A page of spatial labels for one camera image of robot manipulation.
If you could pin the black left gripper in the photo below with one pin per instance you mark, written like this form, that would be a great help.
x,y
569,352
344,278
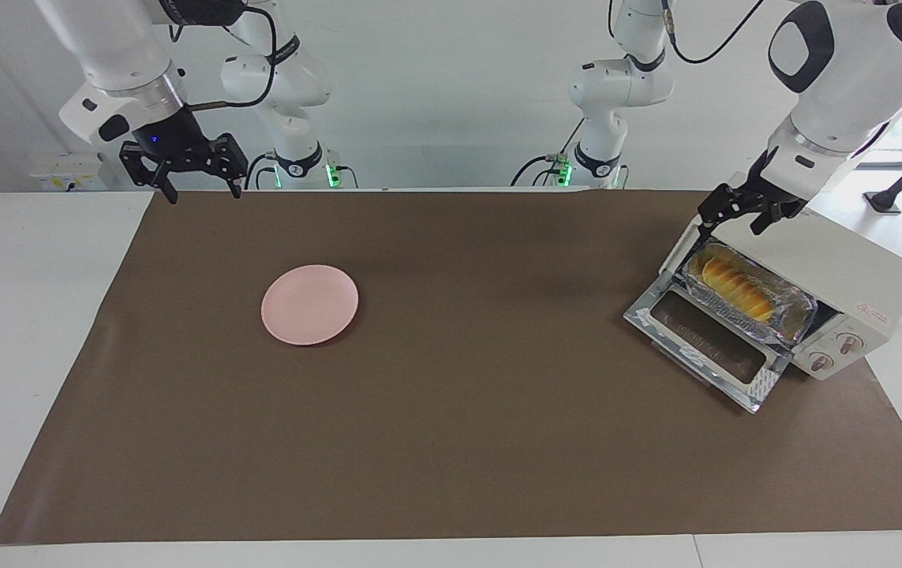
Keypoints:
x,y
750,191

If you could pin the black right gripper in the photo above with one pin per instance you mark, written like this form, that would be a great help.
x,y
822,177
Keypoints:
x,y
170,150

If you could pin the sliced yellow bread loaf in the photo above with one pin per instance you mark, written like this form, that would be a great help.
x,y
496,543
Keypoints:
x,y
735,285

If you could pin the aluminium foil tray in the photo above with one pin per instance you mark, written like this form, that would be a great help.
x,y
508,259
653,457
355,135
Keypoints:
x,y
794,315

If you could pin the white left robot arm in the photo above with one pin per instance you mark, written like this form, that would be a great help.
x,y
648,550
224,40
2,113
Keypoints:
x,y
845,71

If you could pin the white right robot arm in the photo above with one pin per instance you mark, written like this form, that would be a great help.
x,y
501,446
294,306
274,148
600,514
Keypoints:
x,y
115,55

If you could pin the glass oven door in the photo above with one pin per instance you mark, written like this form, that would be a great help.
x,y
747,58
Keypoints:
x,y
660,296

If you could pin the cream toaster oven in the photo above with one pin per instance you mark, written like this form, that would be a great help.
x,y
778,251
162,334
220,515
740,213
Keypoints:
x,y
853,264

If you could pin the small oven knob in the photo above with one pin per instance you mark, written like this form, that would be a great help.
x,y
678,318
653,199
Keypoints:
x,y
821,363

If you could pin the large oven knob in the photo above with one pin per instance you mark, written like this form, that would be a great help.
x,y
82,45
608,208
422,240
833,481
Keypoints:
x,y
849,342

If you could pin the white power strip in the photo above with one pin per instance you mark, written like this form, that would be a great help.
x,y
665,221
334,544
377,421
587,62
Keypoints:
x,y
64,170

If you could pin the pink round plate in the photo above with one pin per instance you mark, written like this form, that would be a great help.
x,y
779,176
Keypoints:
x,y
309,304

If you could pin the brown table mat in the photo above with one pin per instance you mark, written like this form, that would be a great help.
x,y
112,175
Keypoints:
x,y
498,442

